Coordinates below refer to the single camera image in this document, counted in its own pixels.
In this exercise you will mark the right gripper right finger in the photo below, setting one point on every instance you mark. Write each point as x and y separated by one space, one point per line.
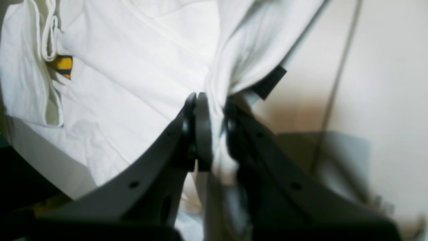
283 202

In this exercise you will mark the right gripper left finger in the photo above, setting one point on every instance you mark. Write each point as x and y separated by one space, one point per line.
140 203

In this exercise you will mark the white printed T-shirt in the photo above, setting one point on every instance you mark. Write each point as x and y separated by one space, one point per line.
100 80

